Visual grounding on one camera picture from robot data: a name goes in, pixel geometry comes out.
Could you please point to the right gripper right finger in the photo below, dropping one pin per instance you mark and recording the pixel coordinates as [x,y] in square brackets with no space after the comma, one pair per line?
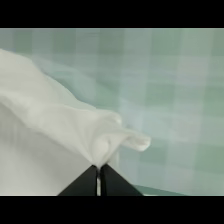
[115,185]

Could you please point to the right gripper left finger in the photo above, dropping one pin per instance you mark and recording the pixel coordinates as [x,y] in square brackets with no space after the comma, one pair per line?
[87,185]

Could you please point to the white T-shirt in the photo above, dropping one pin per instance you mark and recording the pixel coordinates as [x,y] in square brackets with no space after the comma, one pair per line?
[50,133]

